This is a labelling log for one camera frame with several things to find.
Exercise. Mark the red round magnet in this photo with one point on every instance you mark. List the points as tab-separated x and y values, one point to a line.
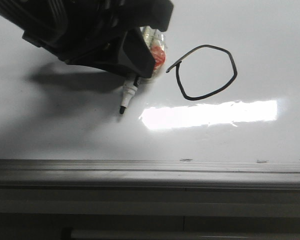
159	56

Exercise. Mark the grey aluminium whiteboard frame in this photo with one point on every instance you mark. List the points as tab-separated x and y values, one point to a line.
180	174

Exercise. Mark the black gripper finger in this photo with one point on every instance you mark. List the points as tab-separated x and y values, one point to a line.
140	13

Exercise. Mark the white black whiteboard marker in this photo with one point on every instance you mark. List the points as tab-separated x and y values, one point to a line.
151	37

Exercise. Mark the white whiteboard surface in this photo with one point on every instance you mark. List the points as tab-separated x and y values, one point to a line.
50	110

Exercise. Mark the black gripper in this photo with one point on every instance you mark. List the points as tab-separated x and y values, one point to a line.
83	33

